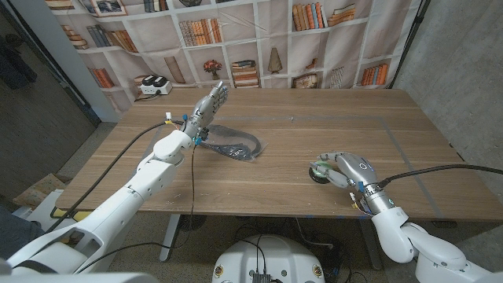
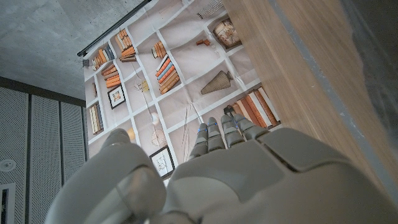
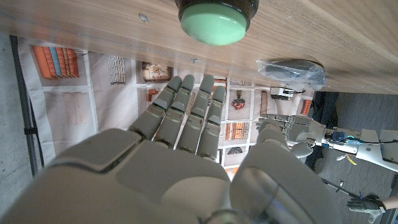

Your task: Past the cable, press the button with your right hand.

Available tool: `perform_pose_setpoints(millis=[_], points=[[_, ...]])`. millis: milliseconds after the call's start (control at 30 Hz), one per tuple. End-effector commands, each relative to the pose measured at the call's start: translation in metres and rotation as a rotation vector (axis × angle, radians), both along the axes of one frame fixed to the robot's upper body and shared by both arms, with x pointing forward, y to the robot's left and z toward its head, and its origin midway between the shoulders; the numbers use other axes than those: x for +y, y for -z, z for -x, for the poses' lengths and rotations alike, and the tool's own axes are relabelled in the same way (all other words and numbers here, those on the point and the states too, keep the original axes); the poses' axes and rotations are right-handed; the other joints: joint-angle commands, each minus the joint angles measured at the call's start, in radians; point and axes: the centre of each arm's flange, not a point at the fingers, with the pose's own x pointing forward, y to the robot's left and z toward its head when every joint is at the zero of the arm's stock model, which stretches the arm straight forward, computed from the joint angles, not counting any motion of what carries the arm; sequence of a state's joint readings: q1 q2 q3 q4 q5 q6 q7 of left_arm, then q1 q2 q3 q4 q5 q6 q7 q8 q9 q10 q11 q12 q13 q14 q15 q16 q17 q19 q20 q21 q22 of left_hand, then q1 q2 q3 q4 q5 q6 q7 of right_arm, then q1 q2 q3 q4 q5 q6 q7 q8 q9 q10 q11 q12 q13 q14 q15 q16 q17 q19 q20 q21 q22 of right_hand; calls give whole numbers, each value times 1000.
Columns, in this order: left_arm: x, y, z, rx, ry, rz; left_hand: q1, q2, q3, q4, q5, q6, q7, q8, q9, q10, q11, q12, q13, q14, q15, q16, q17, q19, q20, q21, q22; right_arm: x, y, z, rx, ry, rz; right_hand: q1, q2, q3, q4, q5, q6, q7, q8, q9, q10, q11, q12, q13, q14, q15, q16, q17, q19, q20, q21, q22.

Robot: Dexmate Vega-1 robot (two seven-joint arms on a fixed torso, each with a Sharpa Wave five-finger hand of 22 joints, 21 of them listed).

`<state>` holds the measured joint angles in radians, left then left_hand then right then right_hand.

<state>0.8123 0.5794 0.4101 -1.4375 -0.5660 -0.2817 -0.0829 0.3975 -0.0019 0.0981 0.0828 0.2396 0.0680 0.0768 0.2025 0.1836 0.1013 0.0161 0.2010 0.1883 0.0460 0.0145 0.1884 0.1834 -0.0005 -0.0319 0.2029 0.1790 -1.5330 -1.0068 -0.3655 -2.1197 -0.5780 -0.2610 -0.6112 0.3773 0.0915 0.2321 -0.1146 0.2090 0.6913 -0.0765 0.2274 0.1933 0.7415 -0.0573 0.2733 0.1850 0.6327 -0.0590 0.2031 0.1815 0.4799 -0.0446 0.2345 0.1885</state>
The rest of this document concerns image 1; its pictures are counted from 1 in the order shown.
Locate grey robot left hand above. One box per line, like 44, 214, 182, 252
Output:
181, 80, 229, 139

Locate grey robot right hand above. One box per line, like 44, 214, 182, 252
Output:
309, 151, 380, 190

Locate green push button black base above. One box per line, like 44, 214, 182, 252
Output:
308, 160, 339, 185

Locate white power strip black plugs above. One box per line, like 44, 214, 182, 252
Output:
139, 75, 174, 97

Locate grey table leg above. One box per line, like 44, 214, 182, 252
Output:
357, 219, 384, 271

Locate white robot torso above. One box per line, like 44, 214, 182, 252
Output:
211, 234, 326, 283

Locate printed bookshelf backdrop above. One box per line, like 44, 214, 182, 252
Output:
45, 0, 424, 113

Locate white table leg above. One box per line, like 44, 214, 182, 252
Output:
159, 214, 182, 263

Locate black backdrop stand pole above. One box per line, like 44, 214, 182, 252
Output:
388, 0, 431, 90

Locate brown speckled cardboard piece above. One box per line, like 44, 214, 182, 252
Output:
13, 172, 68, 209

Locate black cable in clear bag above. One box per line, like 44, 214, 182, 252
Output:
200, 123, 269, 162

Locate thin black hanging cable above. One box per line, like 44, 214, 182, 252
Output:
74, 143, 197, 274

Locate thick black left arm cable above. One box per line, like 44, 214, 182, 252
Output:
46, 120, 184, 233

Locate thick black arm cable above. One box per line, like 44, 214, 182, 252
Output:
376, 164, 503, 189
46, 120, 184, 233

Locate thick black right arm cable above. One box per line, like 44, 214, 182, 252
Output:
376, 164, 503, 189

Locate black torso cable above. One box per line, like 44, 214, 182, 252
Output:
234, 223, 272, 276

